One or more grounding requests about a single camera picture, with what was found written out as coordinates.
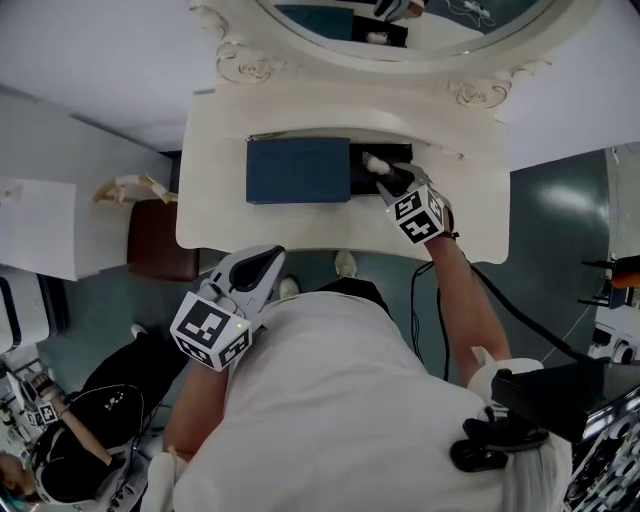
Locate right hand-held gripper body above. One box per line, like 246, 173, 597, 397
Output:
375, 162, 458, 247

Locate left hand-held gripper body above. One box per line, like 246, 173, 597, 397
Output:
169, 243, 288, 373

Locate white item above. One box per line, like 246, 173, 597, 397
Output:
361, 152, 395, 176

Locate black box tray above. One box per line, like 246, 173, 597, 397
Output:
348, 143, 414, 197

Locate blue box sleeve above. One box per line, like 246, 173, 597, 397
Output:
245, 137, 352, 205

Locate person's right forearm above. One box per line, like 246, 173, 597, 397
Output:
428, 232, 512, 390

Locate person's left forearm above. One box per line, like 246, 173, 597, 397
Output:
162, 355, 232, 462

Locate person's left hand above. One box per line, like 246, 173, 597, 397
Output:
198, 278, 247, 321

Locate white ornate dressing table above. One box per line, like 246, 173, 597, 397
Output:
174, 82, 514, 266

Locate person's black trousers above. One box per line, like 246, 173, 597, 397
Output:
313, 277, 392, 317

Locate brown padded stool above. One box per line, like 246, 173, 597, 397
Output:
126, 196, 202, 283

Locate person's white shirt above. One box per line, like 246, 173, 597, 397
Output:
147, 288, 574, 512

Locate beige carved chair backrest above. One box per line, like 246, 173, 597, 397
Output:
91, 172, 180, 207

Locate white appliance with black trim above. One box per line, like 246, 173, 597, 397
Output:
0, 273, 69, 357

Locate white cabinet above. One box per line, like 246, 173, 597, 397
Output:
0, 82, 174, 282

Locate black equipment housing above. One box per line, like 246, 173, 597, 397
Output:
490, 358, 640, 445

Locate white device with round lens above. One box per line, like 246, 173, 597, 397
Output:
588, 322, 640, 367

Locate thin black cable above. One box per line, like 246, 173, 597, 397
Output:
409, 259, 452, 382

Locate thick black cable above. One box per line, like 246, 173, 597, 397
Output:
467, 259, 601, 365

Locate oval mirror with ornate frame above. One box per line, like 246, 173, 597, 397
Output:
187, 0, 609, 110

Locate thin white cable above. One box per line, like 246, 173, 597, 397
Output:
542, 297, 604, 364

